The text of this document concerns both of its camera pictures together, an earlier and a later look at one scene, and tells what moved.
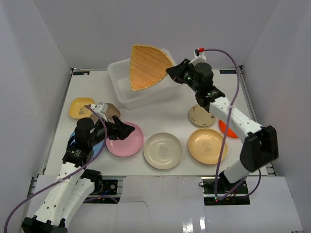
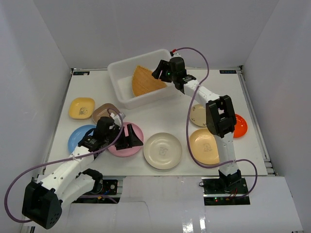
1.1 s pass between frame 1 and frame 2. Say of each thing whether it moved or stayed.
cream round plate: stayed
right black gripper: moved
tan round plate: stayed
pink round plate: stayed
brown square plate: stayed
